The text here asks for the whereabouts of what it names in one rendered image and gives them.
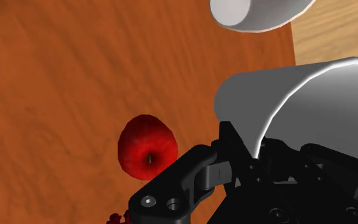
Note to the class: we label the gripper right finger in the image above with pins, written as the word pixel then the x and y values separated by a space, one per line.
pixel 336 183

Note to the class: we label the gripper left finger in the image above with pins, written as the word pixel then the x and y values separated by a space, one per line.
pixel 178 183

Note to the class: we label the red apple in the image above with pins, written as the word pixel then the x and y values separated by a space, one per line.
pixel 141 145

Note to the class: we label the small dark red fruit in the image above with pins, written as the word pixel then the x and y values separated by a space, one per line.
pixel 116 218

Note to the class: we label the white cup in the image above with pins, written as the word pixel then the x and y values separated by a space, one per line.
pixel 309 102
pixel 250 14

